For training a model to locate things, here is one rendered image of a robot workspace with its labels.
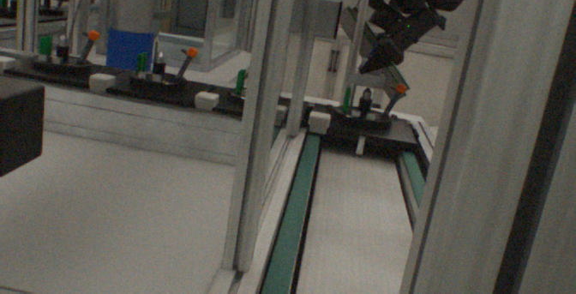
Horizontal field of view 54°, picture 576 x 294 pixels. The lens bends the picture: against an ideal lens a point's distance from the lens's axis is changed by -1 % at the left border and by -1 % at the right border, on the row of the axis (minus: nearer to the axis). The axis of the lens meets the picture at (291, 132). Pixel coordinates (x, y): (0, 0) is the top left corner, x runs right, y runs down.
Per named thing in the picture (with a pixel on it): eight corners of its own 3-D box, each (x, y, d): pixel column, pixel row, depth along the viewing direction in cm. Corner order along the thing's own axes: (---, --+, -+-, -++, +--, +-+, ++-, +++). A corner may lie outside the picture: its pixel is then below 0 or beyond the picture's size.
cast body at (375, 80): (381, 87, 134) (387, 57, 132) (382, 90, 130) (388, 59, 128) (346, 80, 135) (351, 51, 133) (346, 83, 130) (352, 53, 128)
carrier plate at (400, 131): (405, 126, 146) (406, 118, 145) (415, 152, 123) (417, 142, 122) (313, 110, 147) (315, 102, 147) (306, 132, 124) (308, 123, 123)
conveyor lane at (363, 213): (397, 159, 148) (405, 123, 146) (453, 362, 67) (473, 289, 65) (291, 140, 150) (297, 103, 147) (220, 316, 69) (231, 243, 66)
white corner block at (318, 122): (327, 131, 128) (331, 114, 127) (327, 136, 124) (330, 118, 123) (307, 128, 128) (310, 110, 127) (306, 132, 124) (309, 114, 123)
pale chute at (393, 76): (397, 97, 165) (410, 88, 164) (393, 104, 153) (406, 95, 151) (343, 16, 165) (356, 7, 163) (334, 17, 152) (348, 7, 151)
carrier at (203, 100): (308, 109, 147) (315, 61, 144) (299, 131, 124) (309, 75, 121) (217, 93, 149) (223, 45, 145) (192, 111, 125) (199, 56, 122)
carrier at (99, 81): (215, 93, 149) (221, 45, 145) (190, 111, 125) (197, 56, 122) (127, 76, 150) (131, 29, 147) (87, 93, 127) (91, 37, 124)
